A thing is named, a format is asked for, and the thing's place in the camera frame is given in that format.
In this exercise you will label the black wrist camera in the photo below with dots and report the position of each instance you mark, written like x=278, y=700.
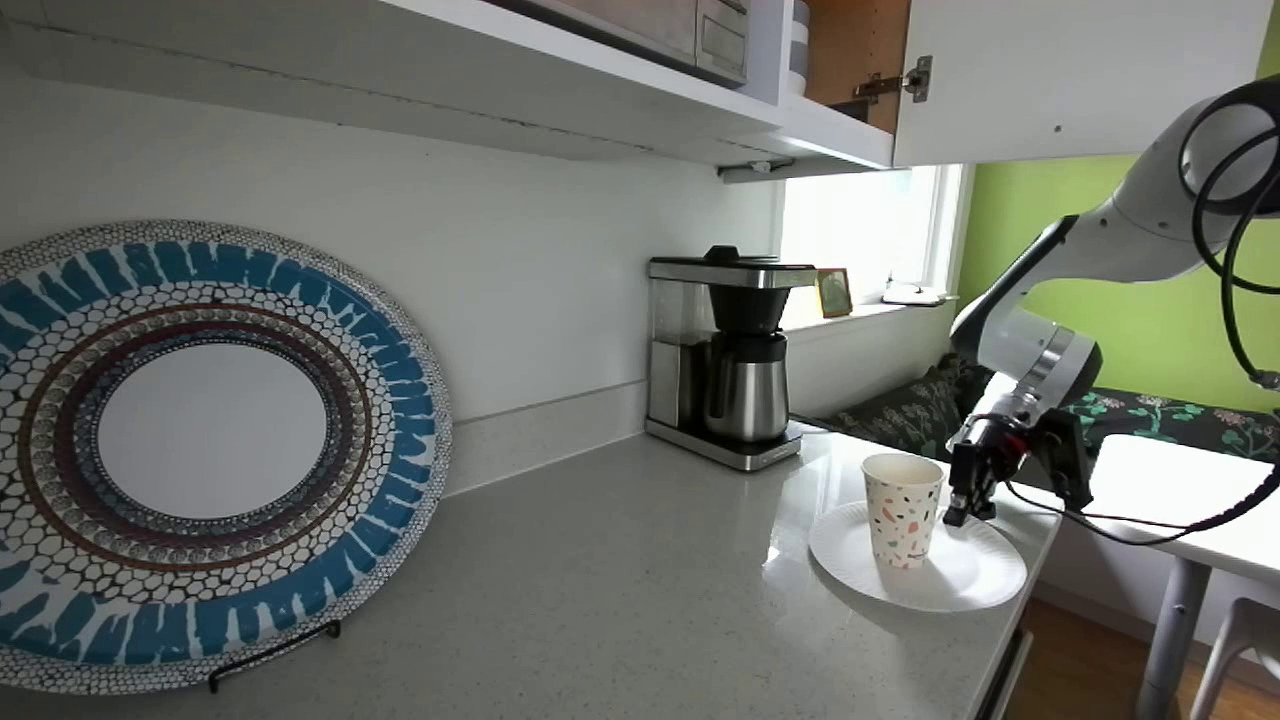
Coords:
x=1069, y=466

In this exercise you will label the grey metal chair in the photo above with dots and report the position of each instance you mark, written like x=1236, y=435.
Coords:
x=1241, y=655

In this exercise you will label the white open cabinet door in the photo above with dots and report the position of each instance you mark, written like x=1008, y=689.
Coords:
x=1064, y=83

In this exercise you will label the dotted white paper cup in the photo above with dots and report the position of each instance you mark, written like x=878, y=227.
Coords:
x=900, y=515

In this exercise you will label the white dining table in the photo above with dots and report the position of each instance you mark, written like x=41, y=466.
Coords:
x=1202, y=521

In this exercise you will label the metal cabinet hinge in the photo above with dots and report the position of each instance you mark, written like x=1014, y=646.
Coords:
x=898, y=83

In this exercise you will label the white upper cabinet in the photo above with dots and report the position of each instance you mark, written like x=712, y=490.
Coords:
x=402, y=83

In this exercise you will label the bright window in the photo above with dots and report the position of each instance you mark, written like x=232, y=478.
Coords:
x=867, y=227

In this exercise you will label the steel drip coffee maker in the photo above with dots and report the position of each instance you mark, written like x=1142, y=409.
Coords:
x=727, y=280

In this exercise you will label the blue patterned decorative plate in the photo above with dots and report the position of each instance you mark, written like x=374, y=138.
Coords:
x=212, y=454

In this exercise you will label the small picture frame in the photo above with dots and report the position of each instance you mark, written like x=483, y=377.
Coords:
x=833, y=293

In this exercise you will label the silver microwave oven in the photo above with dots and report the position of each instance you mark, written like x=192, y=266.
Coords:
x=641, y=27

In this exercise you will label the stainless steel coffee carafe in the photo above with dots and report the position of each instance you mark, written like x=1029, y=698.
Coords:
x=746, y=393

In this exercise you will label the white paper plate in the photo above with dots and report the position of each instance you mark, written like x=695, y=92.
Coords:
x=982, y=564

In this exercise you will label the dark floral sofa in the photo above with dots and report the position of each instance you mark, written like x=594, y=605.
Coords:
x=1174, y=420

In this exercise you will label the dark patterned cushion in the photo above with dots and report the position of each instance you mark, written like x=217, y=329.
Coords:
x=912, y=420

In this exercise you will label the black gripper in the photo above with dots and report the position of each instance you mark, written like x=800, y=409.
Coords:
x=1024, y=435

